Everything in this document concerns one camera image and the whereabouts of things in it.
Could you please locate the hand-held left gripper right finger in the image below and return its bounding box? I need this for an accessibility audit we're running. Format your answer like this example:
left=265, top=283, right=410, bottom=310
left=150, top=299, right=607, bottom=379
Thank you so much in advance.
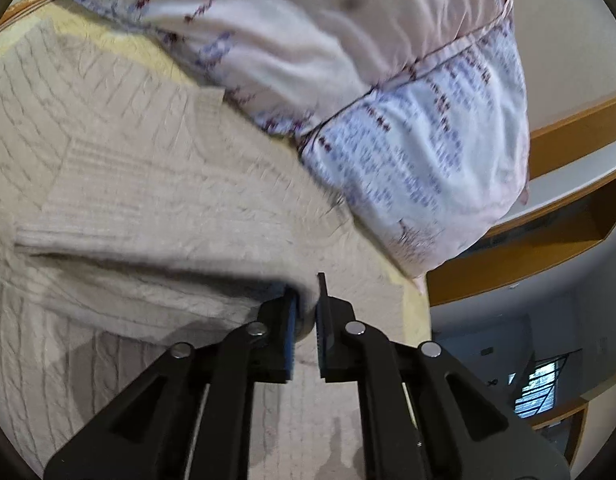
left=315, top=272, right=571, bottom=480

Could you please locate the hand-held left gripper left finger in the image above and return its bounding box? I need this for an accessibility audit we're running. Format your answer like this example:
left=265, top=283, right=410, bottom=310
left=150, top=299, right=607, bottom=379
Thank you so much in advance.
left=43, top=285, right=301, bottom=480

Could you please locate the beige cable knit sweater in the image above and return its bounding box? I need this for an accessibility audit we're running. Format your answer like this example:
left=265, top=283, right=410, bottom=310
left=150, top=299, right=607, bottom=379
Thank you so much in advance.
left=0, top=17, right=409, bottom=480

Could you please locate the white floral tree print pillow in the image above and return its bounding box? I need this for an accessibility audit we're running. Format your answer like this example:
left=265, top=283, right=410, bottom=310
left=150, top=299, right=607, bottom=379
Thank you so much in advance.
left=295, top=0, right=533, bottom=293

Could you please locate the window with metal grille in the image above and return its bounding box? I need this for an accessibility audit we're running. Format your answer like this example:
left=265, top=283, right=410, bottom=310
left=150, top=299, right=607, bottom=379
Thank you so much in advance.
left=508, top=350, right=585, bottom=421

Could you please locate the pink floral pillow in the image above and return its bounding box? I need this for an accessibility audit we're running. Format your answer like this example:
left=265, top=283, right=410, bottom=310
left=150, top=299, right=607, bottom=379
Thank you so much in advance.
left=33, top=0, right=506, bottom=136

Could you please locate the wooden headboard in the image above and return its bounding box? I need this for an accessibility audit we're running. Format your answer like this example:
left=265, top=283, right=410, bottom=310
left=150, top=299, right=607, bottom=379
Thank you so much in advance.
left=427, top=89, right=616, bottom=307

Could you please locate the yellow patterned bed sheet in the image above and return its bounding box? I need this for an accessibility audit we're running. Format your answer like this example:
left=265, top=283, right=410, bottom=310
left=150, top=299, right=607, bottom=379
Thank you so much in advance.
left=0, top=0, right=434, bottom=346

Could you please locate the wooden bed frame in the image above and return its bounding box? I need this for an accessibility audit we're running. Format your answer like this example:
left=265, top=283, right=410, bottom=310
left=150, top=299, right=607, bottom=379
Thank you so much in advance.
left=0, top=0, right=59, bottom=28

